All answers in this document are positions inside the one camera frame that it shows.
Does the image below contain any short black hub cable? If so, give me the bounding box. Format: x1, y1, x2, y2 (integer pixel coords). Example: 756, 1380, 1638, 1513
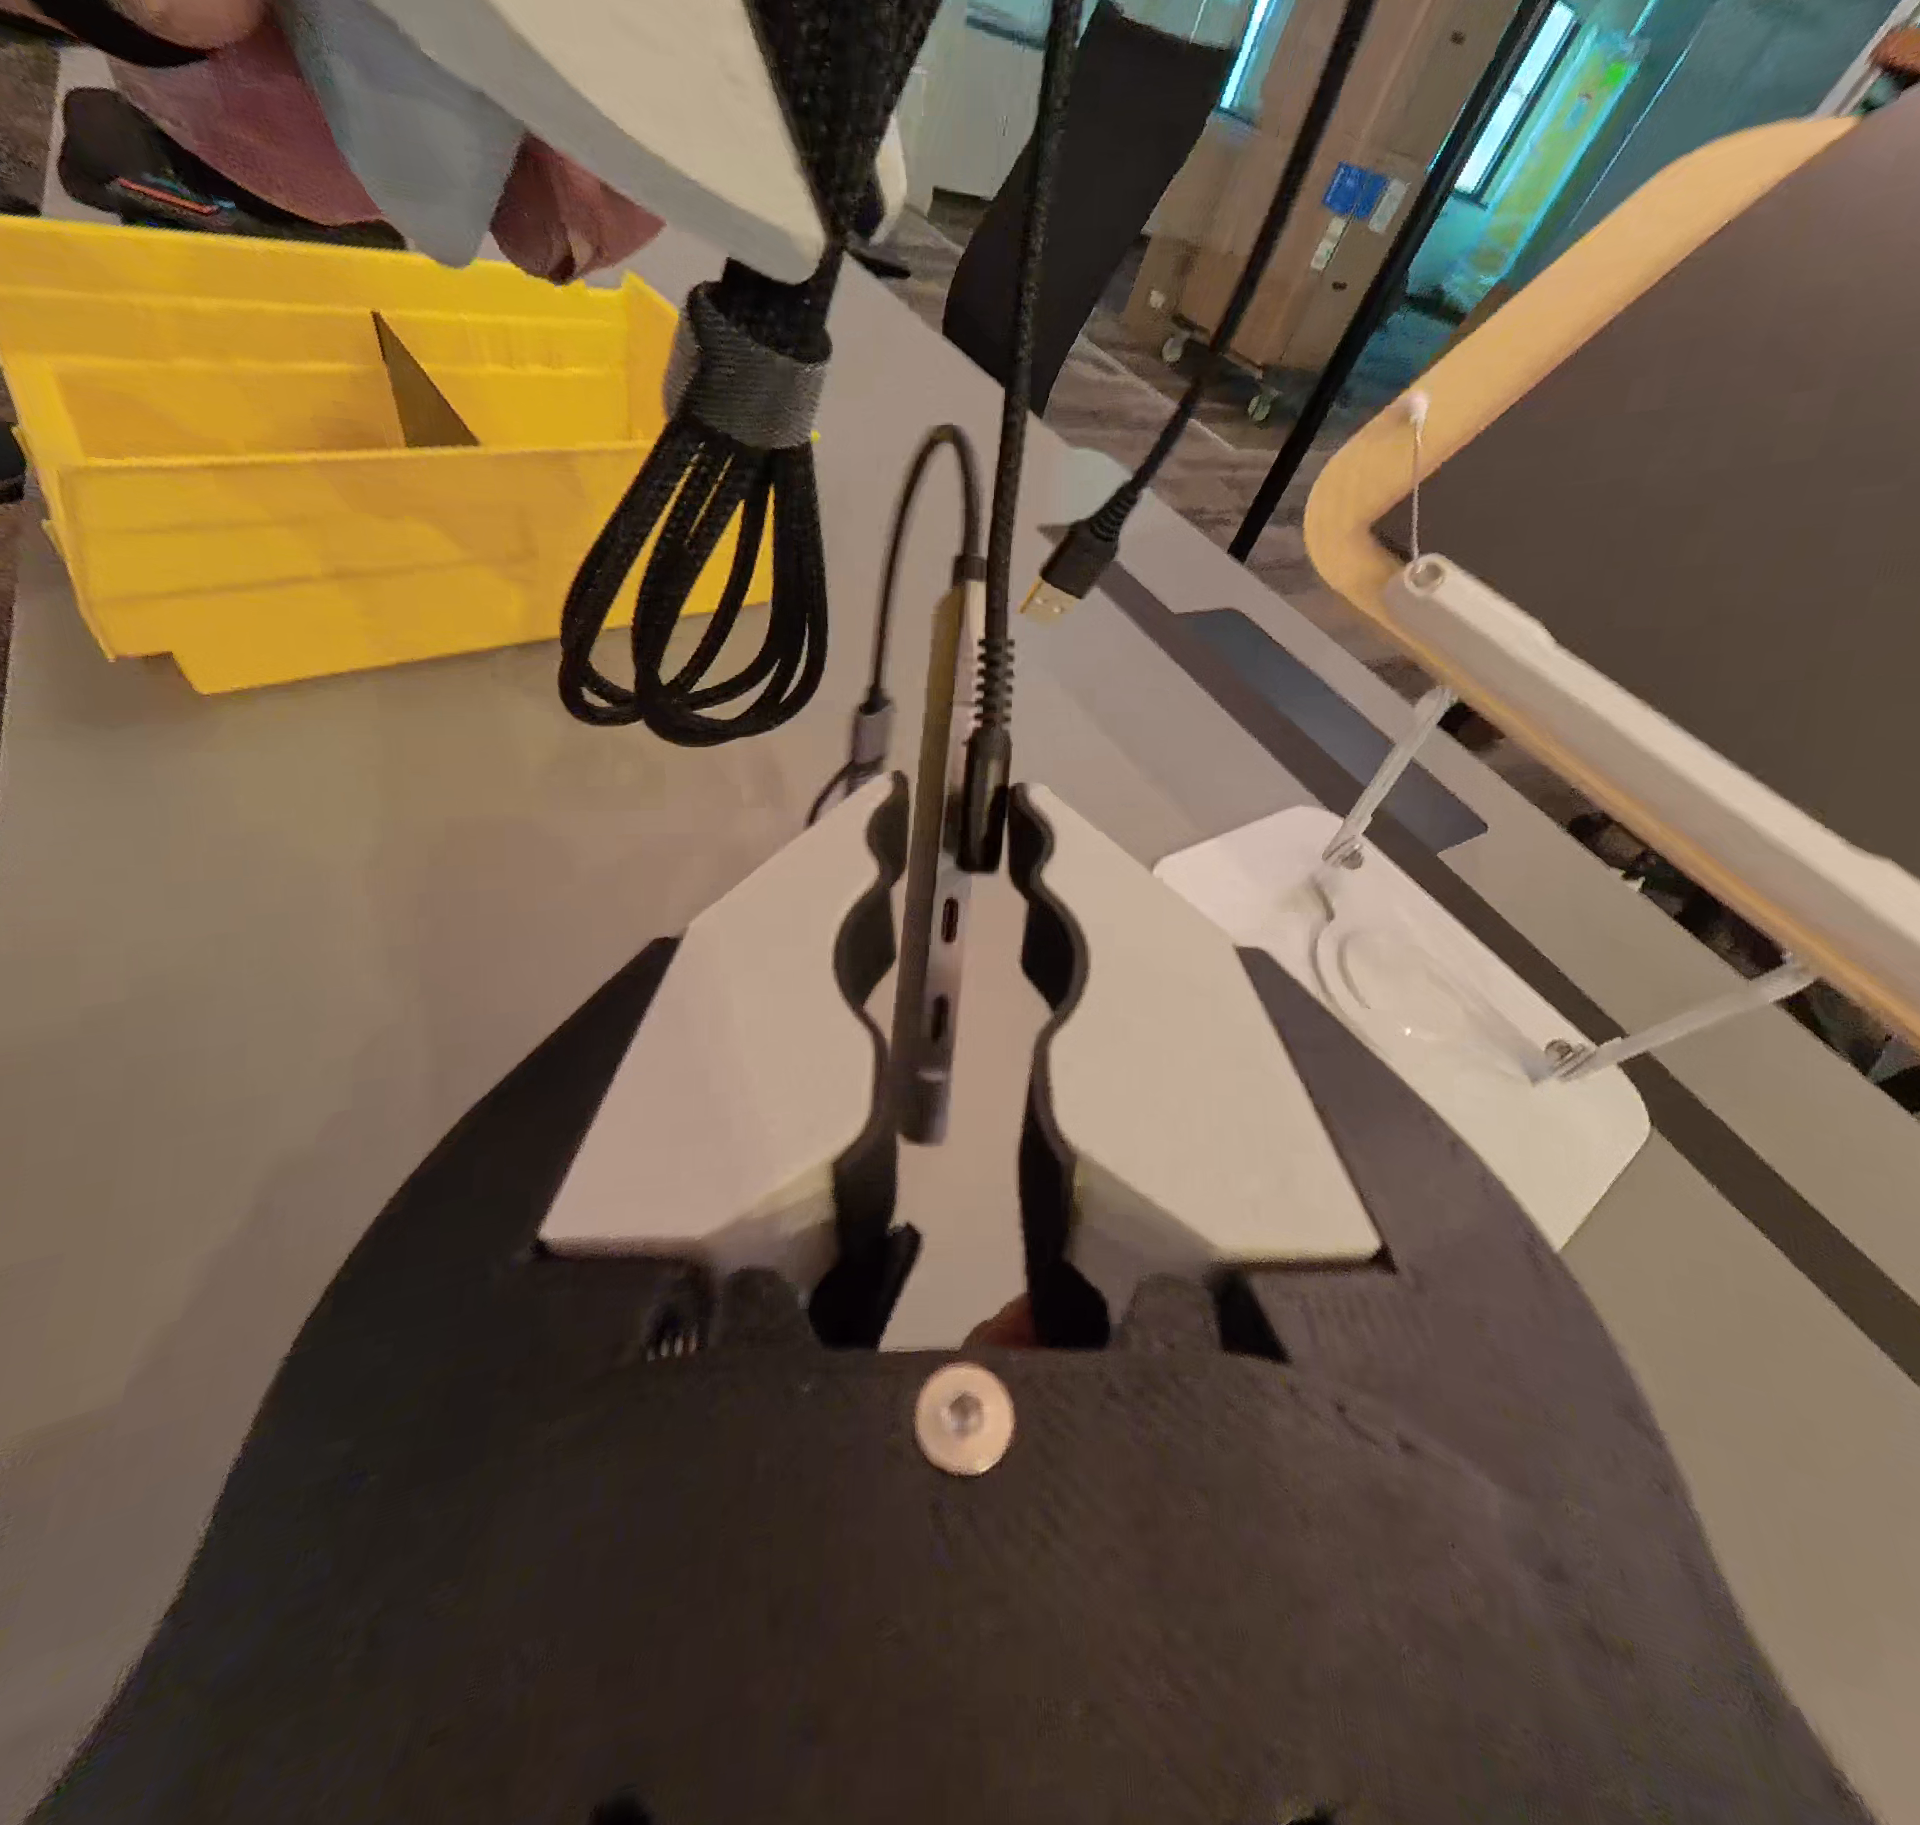
811, 424, 992, 824

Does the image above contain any black tripod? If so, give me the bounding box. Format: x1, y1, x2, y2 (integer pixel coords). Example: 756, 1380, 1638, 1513
1231, 0, 1613, 568

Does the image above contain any braided black usb-c cable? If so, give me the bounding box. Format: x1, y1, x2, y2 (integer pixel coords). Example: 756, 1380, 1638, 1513
562, 0, 1413, 868

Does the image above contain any stack of cardboard boxes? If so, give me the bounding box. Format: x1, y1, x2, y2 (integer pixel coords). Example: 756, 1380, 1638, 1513
1155, 0, 1569, 359

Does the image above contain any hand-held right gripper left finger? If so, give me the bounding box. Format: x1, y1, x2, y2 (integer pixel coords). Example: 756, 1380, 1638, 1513
540, 776, 908, 1279

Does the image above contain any black plastic bin divider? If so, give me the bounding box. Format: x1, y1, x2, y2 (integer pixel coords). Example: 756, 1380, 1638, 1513
372, 312, 485, 453

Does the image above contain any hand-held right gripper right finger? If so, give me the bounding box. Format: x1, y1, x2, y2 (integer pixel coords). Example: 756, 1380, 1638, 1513
1015, 782, 1383, 1282

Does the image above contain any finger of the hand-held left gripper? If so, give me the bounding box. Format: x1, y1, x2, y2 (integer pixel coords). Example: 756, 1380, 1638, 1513
256, 0, 908, 283

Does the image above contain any white stand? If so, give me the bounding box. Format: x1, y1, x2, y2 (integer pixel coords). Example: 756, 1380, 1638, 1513
1155, 385, 1920, 1252

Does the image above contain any yellow plastic bin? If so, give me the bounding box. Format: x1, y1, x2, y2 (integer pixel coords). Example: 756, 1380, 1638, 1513
0, 206, 828, 696

